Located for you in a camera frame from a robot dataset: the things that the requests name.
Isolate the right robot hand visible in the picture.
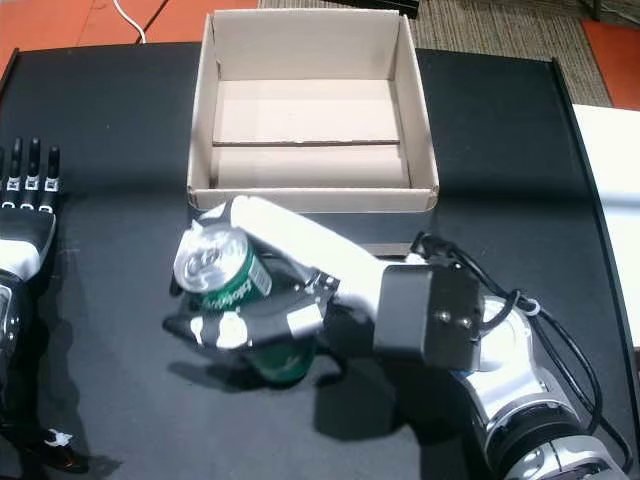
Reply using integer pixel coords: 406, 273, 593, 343
163, 195, 387, 354

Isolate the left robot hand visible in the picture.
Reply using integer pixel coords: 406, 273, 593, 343
0, 137, 65, 281

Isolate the green drink can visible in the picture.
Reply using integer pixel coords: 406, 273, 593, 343
172, 227, 317, 387

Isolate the cardboard box with grey tape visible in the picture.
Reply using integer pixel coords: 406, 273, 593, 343
186, 7, 441, 259

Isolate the black bar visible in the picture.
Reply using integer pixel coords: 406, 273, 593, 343
257, 0, 424, 20

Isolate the white panel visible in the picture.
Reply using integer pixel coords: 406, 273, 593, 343
571, 103, 640, 349

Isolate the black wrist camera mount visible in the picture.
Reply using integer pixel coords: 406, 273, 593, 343
374, 264, 484, 371

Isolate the left arm cable with tie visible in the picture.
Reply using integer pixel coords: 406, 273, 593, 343
0, 424, 91, 474

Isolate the white cable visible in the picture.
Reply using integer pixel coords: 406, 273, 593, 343
113, 0, 148, 45

